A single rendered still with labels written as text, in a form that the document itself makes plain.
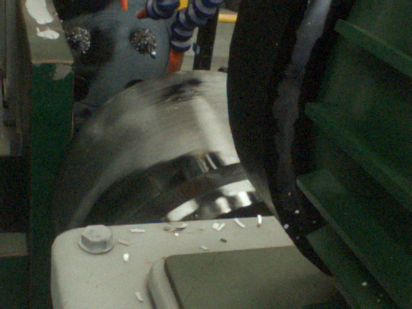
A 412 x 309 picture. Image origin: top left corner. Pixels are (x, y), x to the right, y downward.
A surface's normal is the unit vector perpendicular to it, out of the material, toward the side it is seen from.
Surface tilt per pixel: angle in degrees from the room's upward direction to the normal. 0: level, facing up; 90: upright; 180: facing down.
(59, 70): 90
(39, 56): 0
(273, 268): 0
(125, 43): 90
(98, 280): 0
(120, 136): 43
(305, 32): 90
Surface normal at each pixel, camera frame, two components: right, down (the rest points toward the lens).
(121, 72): 0.33, 0.50
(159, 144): -0.36, -0.72
